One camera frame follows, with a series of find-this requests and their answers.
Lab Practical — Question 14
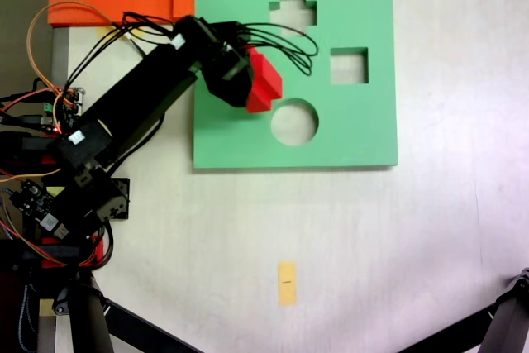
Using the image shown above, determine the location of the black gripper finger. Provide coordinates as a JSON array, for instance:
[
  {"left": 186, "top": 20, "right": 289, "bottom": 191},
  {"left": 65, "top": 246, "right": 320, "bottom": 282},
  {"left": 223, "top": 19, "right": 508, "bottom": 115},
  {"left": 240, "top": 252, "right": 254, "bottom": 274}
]
[{"left": 217, "top": 81, "right": 253, "bottom": 108}]

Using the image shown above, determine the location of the red cross columnar block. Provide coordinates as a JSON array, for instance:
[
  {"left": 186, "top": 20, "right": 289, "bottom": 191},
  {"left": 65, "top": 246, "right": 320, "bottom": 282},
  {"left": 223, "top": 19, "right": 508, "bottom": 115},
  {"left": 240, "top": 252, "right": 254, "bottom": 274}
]
[{"left": 245, "top": 47, "right": 285, "bottom": 115}]

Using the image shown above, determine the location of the green shape hole board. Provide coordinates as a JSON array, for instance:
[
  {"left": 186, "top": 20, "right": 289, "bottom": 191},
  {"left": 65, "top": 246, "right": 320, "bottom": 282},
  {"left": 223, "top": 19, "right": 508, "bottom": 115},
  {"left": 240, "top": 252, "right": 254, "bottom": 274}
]
[{"left": 192, "top": 0, "right": 399, "bottom": 171}]

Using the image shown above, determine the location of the circuit board with green terminal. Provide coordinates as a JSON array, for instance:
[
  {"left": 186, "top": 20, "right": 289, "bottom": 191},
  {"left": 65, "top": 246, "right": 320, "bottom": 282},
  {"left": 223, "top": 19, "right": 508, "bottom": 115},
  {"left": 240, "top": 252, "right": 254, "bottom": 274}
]
[{"left": 41, "top": 86, "right": 87, "bottom": 123}]

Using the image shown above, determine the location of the yellow tape label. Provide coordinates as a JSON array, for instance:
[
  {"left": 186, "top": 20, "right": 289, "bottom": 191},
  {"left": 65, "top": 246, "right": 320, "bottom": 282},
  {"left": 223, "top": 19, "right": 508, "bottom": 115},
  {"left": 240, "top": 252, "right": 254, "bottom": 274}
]
[{"left": 277, "top": 261, "right": 298, "bottom": 308}]

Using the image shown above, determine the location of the red table clamp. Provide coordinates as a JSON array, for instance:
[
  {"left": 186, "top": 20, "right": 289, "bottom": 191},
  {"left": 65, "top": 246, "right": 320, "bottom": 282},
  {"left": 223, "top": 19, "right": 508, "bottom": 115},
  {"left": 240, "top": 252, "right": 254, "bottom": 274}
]
[{"left": 39, "top": 235, "right": 105, "bottom": 270}]

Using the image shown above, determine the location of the black circuit board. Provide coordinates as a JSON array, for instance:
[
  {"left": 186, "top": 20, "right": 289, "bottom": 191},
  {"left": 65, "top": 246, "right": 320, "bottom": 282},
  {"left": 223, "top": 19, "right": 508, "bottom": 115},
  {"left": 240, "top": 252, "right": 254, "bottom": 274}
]
[{"left": 10, "top": 178, "right": 70, "bottom": 241}]

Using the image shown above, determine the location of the black tripod leg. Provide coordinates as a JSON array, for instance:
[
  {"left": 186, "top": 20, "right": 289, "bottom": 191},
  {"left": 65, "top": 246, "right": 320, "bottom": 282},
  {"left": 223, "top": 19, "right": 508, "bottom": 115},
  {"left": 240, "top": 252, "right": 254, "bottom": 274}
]
[
  {"left": 36, "top": 274, "right": 115, "bottom": 353},
  {"left": 477, "top": 286, "right": 529, "bottom": 353}
]

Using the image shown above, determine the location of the thin black wire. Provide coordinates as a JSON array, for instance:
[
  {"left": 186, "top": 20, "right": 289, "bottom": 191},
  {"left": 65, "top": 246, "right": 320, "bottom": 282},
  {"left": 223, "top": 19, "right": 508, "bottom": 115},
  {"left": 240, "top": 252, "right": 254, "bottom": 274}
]
[
  {"left": 62, "top": 11, "right": 185, "bottom": 92},
  {"left": 236, "top": 21, "right": 320, "bottom": 78}
]

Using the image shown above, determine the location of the long thin orange wire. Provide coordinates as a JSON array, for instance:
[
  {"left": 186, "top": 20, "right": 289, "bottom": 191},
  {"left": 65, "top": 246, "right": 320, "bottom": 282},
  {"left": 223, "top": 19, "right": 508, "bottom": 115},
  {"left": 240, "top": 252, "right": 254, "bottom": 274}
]
[{"left": 26, "top": 0, "right": 115, "bottom": 100}]

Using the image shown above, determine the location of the red wire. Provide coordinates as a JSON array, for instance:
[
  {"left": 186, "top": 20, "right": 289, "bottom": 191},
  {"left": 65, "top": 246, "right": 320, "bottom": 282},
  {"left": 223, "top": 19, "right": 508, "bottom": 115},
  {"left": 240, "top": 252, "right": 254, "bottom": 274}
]
[{"left": 0, "top": 218, "right": 107, "bottom": 268}]

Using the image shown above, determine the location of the braided grey cable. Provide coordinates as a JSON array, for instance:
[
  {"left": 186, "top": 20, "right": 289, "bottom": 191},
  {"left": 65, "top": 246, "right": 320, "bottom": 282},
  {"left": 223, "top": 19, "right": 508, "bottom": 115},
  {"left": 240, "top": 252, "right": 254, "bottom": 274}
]
[{"left": 15, "top": 281, "right": 40, "bottom": 352}]

